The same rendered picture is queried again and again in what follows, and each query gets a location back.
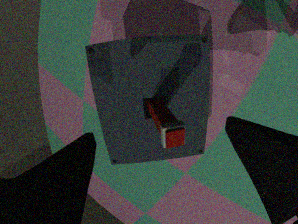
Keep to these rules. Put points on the dark grey sloped panel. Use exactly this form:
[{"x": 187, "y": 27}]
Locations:
[{"x": 127, "y": 72}]

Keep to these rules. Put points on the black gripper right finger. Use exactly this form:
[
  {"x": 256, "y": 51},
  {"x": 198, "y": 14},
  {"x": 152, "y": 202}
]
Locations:
[{"x": 271, "y": 160}]

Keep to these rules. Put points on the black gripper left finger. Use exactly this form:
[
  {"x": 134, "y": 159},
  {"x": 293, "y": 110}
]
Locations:
[{"x": 52, "y": 192}]

